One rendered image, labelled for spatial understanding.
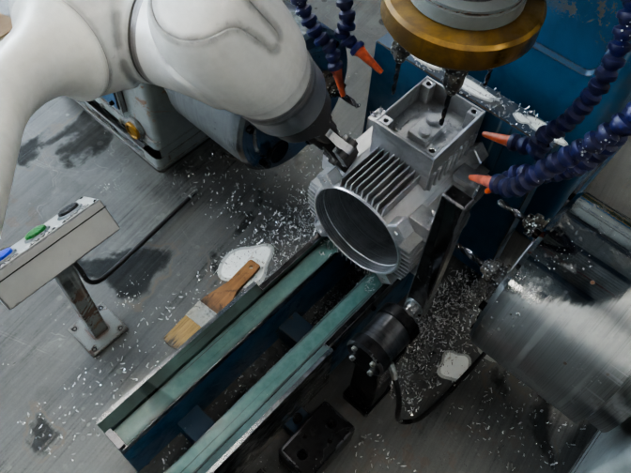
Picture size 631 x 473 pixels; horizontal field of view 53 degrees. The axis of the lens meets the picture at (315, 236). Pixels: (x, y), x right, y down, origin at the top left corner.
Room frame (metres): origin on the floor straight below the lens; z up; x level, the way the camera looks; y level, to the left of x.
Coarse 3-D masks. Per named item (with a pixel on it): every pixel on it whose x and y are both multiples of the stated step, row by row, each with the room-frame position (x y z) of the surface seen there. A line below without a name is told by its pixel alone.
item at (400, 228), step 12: (480, 144) 0.61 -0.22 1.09; (468, 156) 0.60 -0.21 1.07; (480, 156) 0.60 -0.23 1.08; (336, 168) 0.55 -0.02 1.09; (324, 180) 0.54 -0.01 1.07; (336, 180) 0.54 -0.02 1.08; (396, 216) 0.48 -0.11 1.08; (396, 228) 0.46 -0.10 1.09; (408, 228) 0.47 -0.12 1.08; (384, 276) 0.46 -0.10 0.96
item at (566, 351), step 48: (576, 240) 0.41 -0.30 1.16; (624, 240) 0.41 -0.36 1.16; (528, 288) 0.36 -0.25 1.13; (576, 288) 0.35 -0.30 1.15; (624, 288) 0.35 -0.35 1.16; (480, 336) 0.34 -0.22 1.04; (528, 336) 0.32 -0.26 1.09; (576, 336) 0.31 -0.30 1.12; (624, 336) 0.30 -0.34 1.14; (528, 384) 0.29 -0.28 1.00; (576, 384) 0.27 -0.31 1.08; (624, 384) 0.26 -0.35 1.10
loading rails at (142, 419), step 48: (288, 288) 0.45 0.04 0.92; (384, 288) 0.46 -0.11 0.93; (192, 336) 0.36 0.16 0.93; (240, 336) 0.37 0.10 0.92; (288, 336) 0.41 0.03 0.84; (336, 336) 0.37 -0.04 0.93; (144, 384) 0.28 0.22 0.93; (192, 384) 0.29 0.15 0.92; (288, 384) 0.30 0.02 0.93; (144, 432) 0.23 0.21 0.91; (192, 432) 0.25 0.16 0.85; (240, 432) 0.23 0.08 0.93; (288, 432) 0.27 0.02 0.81
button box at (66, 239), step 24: (72, 216) 0.45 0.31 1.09; (96, 216) 0.46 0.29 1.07; (24, 240) 0.42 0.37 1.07; (48, 240) 0.41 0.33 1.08; (72, 240) 0.42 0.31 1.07; (96, 240) 0.43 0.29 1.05; (0, 264) 0.38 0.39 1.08; (24, 264) 0.38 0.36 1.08; (48, 264) 0.39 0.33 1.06; (72, 264) 0.40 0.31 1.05; (0, 288) 0.34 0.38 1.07; (24, 288) 0.35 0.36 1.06
